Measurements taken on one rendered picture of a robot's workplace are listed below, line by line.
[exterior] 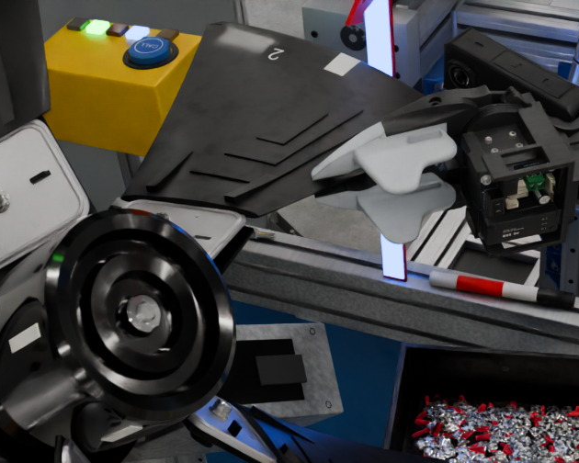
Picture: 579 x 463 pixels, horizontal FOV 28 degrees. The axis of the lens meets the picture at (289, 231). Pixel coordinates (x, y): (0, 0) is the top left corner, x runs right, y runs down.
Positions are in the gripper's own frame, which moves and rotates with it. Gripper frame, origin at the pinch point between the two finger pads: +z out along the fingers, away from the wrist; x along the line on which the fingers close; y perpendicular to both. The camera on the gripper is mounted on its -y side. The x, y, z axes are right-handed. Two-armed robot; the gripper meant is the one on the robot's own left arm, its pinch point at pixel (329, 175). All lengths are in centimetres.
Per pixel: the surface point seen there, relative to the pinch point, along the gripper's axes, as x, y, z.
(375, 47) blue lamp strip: 7.7, -22.9, -9.1
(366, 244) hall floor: 132, -118, -28
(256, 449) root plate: 4.1, 17.0, 8.7
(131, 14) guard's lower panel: 55, -109, 11
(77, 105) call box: 18.6, -37.9, 17.8
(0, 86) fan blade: -13.1, 1.5, 18.4
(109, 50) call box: 15.1, -40.9, 13.6
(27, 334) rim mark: -7.8, 15.4, 18.9
